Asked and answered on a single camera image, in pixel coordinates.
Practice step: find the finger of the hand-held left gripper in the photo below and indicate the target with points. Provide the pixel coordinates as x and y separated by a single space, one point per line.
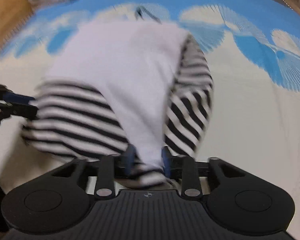
17 97
17 110

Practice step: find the black white striped hooded shirt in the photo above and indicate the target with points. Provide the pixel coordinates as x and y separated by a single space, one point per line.
120 75

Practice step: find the wooden bed frame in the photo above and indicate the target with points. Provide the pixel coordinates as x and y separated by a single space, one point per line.
7 12

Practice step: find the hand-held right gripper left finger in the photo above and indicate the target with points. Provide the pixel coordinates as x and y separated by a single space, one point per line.
130 158

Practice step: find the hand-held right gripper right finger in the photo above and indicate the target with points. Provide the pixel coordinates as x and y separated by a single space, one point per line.
166 162

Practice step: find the blue patterned bed sheet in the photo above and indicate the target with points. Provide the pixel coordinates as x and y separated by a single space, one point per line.
252 100

